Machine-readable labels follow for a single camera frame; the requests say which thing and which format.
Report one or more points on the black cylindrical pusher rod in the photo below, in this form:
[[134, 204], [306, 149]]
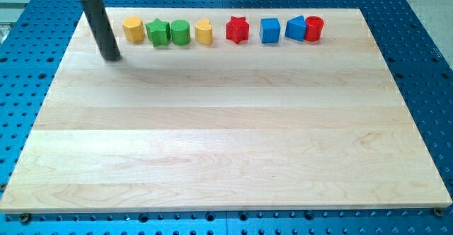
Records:
[[100, 27]]

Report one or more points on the yellow hexagon block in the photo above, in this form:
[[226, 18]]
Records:
[[133, 28]]

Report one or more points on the green star block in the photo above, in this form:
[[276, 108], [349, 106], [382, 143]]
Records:
[[158, 32]]

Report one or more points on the red star block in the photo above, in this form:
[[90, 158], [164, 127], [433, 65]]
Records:
[[237, 29]]

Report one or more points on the green cylinder block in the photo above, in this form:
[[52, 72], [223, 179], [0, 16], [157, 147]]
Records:
[[180, 32]]

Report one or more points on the yellow heart block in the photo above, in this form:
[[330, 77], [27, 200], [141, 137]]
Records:
[[203, 32]]

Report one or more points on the blue cube block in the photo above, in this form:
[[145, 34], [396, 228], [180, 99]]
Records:
[[269, 30]]

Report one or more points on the blue triangle block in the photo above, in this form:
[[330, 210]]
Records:
[[296, 28]]

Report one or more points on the red cylinder block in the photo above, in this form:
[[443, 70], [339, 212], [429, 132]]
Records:
[[314, 27]]

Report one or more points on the light wooden board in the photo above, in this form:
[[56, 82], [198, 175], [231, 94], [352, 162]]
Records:
[[283, 126]]

